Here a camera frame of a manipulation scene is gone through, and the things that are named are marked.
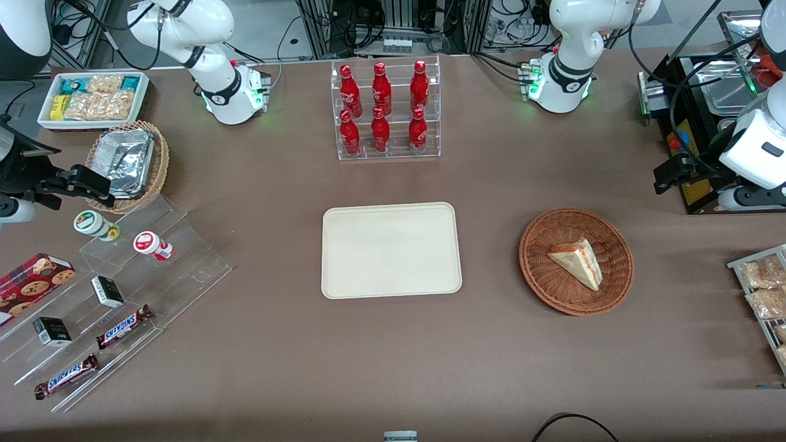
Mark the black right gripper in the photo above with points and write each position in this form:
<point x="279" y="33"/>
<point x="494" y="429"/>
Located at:
<point x="22" y="173"/>

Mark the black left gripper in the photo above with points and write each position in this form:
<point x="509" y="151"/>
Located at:
<point x="702" y="168"/>

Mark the triangular sandwich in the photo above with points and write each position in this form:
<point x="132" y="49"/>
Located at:
<point x="580" y="263"/>

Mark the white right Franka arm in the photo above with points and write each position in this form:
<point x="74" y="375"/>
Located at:
<point x="209" y="37"/>

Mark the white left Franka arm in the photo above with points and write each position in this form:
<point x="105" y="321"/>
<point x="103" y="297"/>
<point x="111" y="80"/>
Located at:
<point x="568" y="37"/>

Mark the light tan wicker basket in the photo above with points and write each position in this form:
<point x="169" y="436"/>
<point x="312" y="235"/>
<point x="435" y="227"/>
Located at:
<point x="161" y="162"/>

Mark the brown round wicker basket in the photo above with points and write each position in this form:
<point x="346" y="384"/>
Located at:
<point x="546" y="288"/>

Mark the cream rectangular tray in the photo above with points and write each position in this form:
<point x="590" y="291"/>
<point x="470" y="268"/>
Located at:
<point x="391" y="250"/>

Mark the aluminium foil containers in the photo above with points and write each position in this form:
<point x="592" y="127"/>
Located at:
<point x="126" y="159"/>

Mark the green lid yogurt bottle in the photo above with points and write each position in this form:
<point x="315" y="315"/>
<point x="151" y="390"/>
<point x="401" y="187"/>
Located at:
<point x="92" y="223"/>

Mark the black food warmer cabinet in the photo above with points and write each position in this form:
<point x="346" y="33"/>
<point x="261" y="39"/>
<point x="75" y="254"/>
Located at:
<point x="684" y="132"/>

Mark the large clear cracker bag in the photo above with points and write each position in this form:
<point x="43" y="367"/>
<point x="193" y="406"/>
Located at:
<point x="101" y="107"/>

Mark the red lid yogurt bottle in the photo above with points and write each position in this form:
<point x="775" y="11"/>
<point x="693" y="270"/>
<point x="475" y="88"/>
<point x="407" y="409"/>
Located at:
<point x="149" y="244"/>

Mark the yellow snack packet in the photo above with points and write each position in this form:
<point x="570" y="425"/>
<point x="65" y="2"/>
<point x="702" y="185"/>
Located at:
<point x="59" y="107"/>

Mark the small clear cracker bag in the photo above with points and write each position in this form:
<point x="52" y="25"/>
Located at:
<point x="104" y="83"/>

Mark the teal snack packet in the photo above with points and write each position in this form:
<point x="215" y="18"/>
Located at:
<point x="72" y="85"/>
<point x="129" y="83"/>

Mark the white snack bin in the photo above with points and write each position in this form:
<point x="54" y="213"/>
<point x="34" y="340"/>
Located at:
<point x="142" y="92"/>

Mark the stainless steel pan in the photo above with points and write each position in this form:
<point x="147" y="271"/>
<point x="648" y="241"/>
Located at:
<point x="724" y="92"/>

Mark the small black box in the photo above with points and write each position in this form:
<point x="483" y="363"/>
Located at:
<point x="52" y="331"/>
<point x="108" y="291"/>

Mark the red cookie box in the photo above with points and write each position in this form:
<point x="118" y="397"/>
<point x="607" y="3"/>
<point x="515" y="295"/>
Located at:
<point x="31" y="282"/>

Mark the clear acrylic tiered stand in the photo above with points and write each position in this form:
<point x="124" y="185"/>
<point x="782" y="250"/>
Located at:
<point x="184" y="270"/>

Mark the clear bag of pastries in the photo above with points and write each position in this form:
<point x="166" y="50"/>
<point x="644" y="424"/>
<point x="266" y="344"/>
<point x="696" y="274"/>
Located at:
<point x="782" y="355"/>
<point x="780" y="333"/>
<point x="761" y="273"/>
<point x="767" y="304"/>

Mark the red sausage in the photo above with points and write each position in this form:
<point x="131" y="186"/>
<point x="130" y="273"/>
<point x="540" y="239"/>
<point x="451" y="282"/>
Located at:
<point x="760" y="70"/>

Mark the Snickers chocolate bar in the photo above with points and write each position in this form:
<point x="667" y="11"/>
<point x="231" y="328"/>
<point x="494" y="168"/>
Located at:
<point x="66" y="376"/>
<point x="123" y="326"/>

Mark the red cola bottle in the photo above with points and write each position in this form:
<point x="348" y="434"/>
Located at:
<point x="380" y="134"/>
<point x="350" y="92"/>
<point x="419" y="89"/>
<point x="418" y="134"/>
<point x="350" y="136"/>
<point x="381" y="91"/>

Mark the clear acrylic bottle rack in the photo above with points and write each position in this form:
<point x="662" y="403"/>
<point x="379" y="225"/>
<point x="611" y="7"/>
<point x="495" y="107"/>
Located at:
<point x="393" y="156"/>

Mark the white power strip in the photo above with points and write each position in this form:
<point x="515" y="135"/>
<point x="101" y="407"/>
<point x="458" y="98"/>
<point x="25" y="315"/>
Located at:
<point x="396" y="45"/>

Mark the grey device edge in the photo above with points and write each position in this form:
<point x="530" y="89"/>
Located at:
<point x="400" y="436"/>

